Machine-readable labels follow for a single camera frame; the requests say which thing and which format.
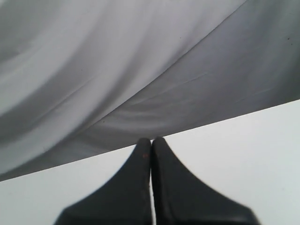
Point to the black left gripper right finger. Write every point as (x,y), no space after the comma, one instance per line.
(180,198)

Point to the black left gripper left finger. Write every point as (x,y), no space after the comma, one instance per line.
(123,200)

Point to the grey backdrop cloth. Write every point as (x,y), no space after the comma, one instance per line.
(80,78)

